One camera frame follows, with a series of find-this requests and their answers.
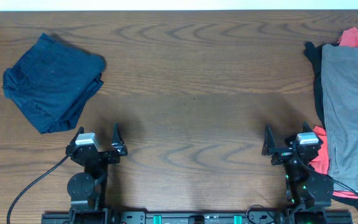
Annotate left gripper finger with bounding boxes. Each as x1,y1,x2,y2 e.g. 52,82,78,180
111,123,127,156
69,126,85,146

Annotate grey shorts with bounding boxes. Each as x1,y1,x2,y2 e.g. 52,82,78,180
321,44,358,191

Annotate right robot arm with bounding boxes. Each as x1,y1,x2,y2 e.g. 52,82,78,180
262,123,333,223

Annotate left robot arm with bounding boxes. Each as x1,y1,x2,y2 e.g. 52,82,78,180
65,123,127,224

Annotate red t-shirt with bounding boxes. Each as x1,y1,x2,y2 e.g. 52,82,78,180
304,27,358,192

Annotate folded navy blue shorts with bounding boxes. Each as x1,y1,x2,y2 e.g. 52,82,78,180
3,34,106,134

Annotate black garment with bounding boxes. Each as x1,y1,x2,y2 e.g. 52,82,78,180
303,42,358,210

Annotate right black cable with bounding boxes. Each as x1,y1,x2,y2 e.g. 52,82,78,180
293,142,358,224

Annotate black cable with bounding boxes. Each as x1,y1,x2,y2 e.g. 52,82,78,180
293,142,358,224
6,154,71,224

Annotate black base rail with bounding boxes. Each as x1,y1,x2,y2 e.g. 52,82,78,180
41,210,353,224

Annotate left black cable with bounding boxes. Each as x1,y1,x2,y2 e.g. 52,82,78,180
6,154,71,224

